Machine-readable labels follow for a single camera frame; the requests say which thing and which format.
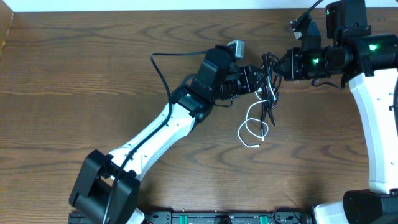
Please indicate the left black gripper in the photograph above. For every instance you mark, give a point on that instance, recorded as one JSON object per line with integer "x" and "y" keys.
{"x": 253, "y": 78}

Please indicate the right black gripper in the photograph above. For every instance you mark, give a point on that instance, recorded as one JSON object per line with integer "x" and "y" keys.
{"x": 292, "y": 64}

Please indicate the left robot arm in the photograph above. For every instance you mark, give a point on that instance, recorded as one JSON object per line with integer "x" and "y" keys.
{"x": 107, "y": 187}

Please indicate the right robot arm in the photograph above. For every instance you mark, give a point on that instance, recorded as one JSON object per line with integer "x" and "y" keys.
{"x": 367, "y": 64}

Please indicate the cardboard box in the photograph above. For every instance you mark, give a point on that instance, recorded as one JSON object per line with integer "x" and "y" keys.
{"x": 6, "y": 19}

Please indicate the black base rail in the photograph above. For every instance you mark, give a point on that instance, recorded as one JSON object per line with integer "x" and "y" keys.
{"x": 280, "y": 216}

